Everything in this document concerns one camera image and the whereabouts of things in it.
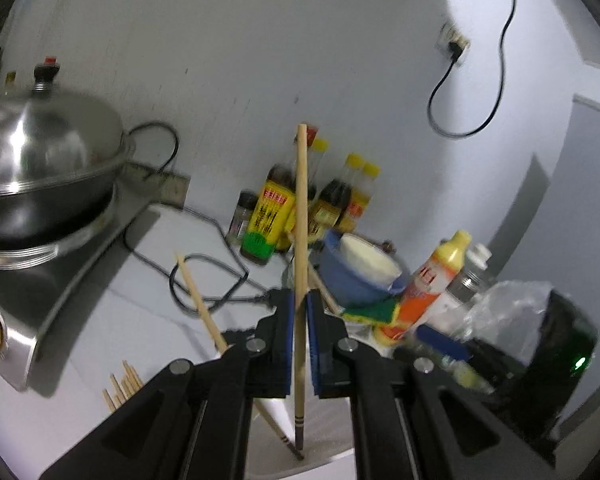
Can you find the steel wok lid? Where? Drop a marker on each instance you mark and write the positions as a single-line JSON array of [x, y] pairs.
[[40, 140]]

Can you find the white woven plastic basket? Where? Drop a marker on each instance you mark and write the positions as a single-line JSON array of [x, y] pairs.
[[325, 430]]

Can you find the yellow-capped amber sauce bottle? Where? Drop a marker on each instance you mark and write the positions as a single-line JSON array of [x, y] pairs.
[[361, 200]]

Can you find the steel induction cooker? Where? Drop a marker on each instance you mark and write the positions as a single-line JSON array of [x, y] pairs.
[[80, 280]]

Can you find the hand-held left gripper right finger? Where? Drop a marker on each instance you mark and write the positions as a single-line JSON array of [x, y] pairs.
[[312, 350]]

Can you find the yellow orange squeeze bottle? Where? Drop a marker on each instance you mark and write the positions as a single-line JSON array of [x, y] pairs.
[[422, 285]]

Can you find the blue bowl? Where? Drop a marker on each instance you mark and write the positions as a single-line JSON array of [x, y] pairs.
[[340, 280]]

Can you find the red-capped green-label sauce bottle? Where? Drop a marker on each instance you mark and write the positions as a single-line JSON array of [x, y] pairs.
[[265, 220]]

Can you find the weathered wooden board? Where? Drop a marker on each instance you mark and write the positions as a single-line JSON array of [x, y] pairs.
[[170, 187]]

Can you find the small spice jar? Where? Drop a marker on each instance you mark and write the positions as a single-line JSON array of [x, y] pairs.
[[242, 220]]

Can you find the steel jar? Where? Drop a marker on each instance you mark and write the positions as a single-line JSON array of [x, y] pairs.
[[472, 280]]

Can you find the yellow green sponge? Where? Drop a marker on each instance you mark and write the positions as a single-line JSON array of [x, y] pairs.
[[375, 312]]

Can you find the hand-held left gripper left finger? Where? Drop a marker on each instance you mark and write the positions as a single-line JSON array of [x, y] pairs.
[[290, 345]]

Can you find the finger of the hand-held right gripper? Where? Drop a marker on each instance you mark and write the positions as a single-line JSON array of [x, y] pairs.
[[440, 340]]

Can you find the clear plastic bag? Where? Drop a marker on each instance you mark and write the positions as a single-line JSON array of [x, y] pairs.
[[505, 310]]

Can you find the white wall socket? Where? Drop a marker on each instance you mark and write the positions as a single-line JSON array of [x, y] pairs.
[[452, 42]]

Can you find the wooden spoon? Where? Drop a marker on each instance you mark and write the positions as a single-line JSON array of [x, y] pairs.
[[325, 292]]

